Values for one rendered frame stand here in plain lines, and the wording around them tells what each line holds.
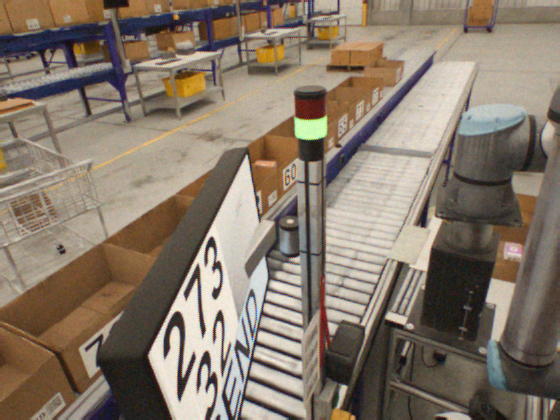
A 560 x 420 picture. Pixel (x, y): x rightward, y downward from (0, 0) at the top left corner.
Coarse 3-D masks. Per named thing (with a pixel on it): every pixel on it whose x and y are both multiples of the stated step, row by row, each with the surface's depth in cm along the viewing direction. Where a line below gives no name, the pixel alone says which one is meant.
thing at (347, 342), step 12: (348, 324) 98; (336, 336) 95; (348, 336) 94; (360, 336) 95; (336, 348) 92; (348, 348) 92; (360, 348) 95; (336, 360) 91; (348, 360) 90; (348, 372) 91; (348, 384) 95
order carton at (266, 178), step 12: (252, 168) 197; (264, 168) 194; (204, 180) 190; (264, 180) 181; (276, 180) 192; (180, 192) 176; (192, 192) 183; (264, 192) 183; (276, 192) 195; (264, 204) 185
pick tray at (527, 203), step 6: (522, 198) 199; (528, 198) 197; (534, 198) 196; (522, 204) 200; (528, 204) 199; (534, 204) 197; (522, 210) 201; (528, 210) 200; (534, 210) 199; (528, 216) 198; (528, 222) 193
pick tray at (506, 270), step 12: (504, 228) 178; (516, 228) 176; (528, 228) 173; (504, 240) 180; (516, 240) 178; (504, 264) 156; (516, 264) 154; (492, 276) 161; (504, 276) 158; (516, 276) 156
